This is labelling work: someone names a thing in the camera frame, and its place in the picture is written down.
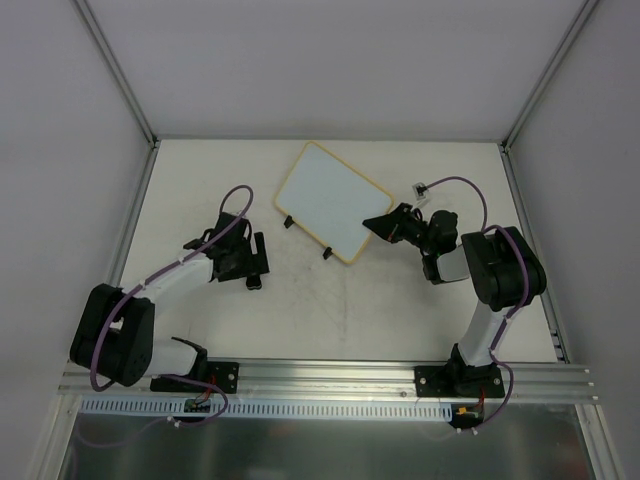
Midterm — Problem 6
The white slotted cable duct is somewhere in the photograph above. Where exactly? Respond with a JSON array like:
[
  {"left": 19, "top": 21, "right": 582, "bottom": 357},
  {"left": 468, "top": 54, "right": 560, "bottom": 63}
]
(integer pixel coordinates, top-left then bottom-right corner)
[{"left": 80, "top": 396, "right": 453, "bottom": 423}]

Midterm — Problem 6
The aluminium mounting rail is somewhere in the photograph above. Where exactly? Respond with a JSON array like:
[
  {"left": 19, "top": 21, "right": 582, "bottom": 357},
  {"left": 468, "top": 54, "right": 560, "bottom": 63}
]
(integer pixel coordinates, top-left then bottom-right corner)
[{"left": 56, "top": 355, "right": 599, "bottom": 404}]

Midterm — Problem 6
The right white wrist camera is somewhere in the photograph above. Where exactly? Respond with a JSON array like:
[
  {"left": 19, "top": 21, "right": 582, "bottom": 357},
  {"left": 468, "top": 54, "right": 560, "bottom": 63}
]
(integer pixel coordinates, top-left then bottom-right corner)
[{"left": 412, "top": 182, "right": 430, "bottom": 203}]

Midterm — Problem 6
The left black whiteboard foot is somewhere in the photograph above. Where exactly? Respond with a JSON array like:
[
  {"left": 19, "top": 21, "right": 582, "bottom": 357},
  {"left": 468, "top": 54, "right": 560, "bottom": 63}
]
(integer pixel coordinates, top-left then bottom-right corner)
[{"left": 283, "top": 215, "right": 294, "bottom": 229}]

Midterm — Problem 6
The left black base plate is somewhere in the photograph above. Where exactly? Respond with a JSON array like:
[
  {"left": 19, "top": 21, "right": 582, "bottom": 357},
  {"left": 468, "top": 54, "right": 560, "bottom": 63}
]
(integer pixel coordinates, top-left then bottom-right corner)
[{"left": 150, "top": 358, "right": 240, "bottom": 394}]

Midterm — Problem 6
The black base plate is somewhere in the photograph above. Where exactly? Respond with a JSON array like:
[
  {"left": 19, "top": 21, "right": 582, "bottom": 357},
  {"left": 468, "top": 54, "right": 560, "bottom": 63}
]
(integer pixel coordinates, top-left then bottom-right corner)
[
  {"left": 150, "top": 358, "right": 240, "bottom": 394},
  {"left": 414, "top": 364, "right": 505, "bottom": 399}
]

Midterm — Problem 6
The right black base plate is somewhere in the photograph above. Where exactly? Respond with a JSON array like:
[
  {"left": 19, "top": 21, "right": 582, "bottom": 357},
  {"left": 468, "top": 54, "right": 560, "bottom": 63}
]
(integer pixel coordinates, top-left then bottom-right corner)
[{"left": 414, "top": 364, "right": 505, "bottom": 399}]

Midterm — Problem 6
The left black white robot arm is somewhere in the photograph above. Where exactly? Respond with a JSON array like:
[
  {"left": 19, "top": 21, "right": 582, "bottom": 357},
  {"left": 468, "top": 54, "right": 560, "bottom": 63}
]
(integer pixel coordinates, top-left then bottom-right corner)
[{"left": 69, "top": 212, "right": 270, "bottom": 392}]

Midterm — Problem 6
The black whiteboard eraser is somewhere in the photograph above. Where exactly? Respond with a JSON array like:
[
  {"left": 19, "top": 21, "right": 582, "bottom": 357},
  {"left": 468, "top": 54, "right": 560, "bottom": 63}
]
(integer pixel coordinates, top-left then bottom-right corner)
[{"left": 245, "top": 275, "right": 262, "bottom": 291}]

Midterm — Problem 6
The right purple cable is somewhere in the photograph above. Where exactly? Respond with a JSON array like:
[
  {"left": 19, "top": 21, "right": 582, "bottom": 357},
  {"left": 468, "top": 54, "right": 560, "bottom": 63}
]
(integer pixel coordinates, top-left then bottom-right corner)
[{"left": 424, "top": 175, "right": 530, "bottom": 436}]

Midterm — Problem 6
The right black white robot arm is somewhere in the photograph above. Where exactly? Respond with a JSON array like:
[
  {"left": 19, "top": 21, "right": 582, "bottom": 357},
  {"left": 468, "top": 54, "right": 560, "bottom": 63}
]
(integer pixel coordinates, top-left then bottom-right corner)
[{"left": 362, "top": 203, "right": 547, "bottom": 399}]

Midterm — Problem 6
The yellow framed small whiteboard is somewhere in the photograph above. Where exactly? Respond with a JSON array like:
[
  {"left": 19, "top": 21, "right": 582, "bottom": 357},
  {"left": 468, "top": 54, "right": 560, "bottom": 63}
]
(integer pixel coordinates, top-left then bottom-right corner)
[{"left": 274, "top": 141, "right": 394, "bottom": 264}]

